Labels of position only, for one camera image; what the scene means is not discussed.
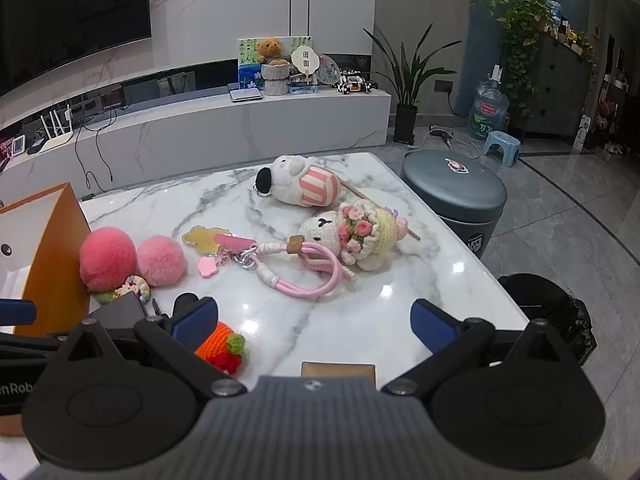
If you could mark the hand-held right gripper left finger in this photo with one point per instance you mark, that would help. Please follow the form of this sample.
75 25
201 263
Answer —
192 317

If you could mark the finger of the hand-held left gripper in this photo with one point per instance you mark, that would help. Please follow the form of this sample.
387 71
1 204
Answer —
25 345
15 312

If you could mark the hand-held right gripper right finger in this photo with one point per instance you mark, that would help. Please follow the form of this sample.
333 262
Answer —
432 325

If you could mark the colourful cartoon lion charm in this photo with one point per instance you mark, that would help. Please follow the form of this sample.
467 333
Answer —
135 287

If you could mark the orange paper box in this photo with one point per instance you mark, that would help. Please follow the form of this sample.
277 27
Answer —
55 260

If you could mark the dark grey box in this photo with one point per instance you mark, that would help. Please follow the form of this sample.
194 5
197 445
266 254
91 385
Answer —
117 312

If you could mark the white crochet bunny with flowers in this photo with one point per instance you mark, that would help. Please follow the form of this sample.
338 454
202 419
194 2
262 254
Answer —
325 232

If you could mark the orange crochet charm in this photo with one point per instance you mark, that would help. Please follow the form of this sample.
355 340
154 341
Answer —
215 345

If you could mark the light pink fluffy pom-pom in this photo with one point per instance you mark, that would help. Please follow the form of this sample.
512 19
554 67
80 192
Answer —
162 260

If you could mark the deep pink fluffy pom-pom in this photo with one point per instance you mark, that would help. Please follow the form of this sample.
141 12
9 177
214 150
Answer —
107 260

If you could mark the tan flat card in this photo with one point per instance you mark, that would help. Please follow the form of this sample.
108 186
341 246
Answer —
337 369

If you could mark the black trash bin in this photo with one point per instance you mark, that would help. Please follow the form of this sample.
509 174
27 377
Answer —
550 310

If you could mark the grey round stool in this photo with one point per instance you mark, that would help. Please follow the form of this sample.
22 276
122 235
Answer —
452 185

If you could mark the thin wooden stick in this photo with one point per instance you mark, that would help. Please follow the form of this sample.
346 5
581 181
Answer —
361 196

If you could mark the white plush pig striped outfit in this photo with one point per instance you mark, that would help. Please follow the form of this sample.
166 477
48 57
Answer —
300 182

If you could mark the white router with antennas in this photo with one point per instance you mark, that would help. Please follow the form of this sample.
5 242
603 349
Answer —
55 135

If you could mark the white marble television console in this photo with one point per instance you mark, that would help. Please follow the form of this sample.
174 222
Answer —
200 130

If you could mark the blue step stool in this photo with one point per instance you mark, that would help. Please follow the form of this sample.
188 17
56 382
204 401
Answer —
500 142

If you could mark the large water bottle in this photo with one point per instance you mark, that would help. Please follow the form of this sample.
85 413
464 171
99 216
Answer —
487 110

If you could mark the white tote bag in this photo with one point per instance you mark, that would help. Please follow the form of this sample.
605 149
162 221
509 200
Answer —
172 84

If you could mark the long-leaf potted plant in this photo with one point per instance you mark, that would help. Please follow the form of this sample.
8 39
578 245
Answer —
410 75

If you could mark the black and white toys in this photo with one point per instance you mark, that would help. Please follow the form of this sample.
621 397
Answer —
355 85

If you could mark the blue tissue box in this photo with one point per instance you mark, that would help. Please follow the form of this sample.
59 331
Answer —
302 90

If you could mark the green and blue painting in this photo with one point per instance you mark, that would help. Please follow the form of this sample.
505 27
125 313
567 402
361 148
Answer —
247 60

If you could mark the dark grey cabinet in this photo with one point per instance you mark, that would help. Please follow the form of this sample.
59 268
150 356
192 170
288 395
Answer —
555 90

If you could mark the patterned round fan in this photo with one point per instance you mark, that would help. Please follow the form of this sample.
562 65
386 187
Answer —
329 67

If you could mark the brown teddy bear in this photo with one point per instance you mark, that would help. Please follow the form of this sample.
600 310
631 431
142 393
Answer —
270 49

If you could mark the white round paper fan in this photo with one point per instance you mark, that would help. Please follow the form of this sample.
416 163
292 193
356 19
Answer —
305 57

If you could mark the cluttered dark shelf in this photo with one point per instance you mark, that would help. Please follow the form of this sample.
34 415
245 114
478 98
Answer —
615 100

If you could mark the large black television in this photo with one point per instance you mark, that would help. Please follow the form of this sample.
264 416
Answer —
65 15

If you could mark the trailing ivy plant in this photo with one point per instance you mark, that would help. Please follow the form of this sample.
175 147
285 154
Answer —
520 30

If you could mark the small white photo frame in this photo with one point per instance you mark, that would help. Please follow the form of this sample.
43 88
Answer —
17 145

